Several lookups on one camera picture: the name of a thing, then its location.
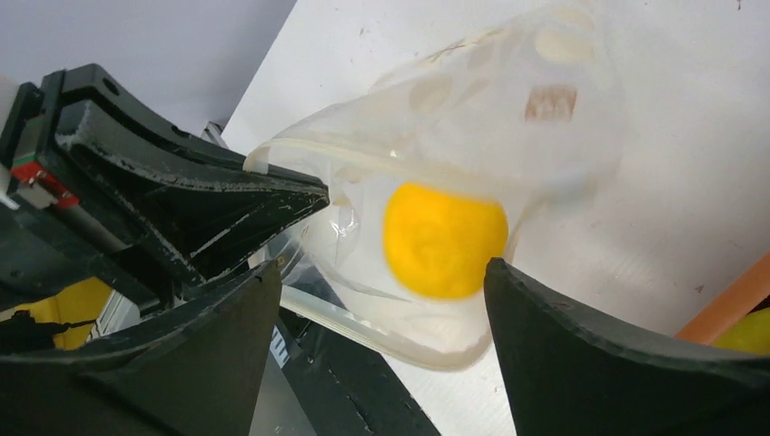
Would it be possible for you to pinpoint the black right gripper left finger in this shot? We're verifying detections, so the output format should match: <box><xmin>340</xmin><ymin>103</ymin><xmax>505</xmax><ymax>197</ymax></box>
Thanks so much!
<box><xmin>1</xmin><ymin>261</ymin><xmax>281</xmax><ymax>435</ymax></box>

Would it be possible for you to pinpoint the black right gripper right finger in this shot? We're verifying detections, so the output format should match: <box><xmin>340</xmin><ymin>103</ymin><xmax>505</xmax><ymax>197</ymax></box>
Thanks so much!
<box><xmin>484</xmin><ymin>258</ymin><xmax>769</xmax><ymax>435</ymax></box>

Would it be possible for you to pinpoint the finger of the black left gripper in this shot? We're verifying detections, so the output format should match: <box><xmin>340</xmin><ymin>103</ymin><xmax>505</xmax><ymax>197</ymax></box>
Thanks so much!
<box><xmin>39</xmin><ymin>64</ymin><xmax>330</xmax><ymax>298</ymax></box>

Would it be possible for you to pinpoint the yellow lemon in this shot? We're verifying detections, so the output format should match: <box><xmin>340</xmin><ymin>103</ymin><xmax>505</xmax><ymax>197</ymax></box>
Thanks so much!
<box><xmin>382</xmin><ymin>183</ymin><xmax>508</xmax><ymax>301</ymax></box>

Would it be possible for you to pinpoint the clear zip top bag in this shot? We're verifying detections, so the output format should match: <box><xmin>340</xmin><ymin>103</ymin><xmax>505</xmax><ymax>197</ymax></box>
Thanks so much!
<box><xmin>244</xmin><ymin>1</ymin><xmax>629</xmax><ymax>372</ymax></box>

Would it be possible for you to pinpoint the orange plastic bin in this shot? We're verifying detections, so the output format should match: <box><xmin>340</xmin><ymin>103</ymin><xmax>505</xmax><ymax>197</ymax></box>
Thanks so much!
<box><xmin>675</xmin><ymin>253</ymin><xmax>769</xmax><ymax>345</ymax></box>

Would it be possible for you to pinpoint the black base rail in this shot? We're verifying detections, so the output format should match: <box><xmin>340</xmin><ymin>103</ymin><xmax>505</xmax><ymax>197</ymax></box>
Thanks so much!
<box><xmin>277</xmin><ymin>308</ymin><xmax>439</xmax><ymax>435</ymax></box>

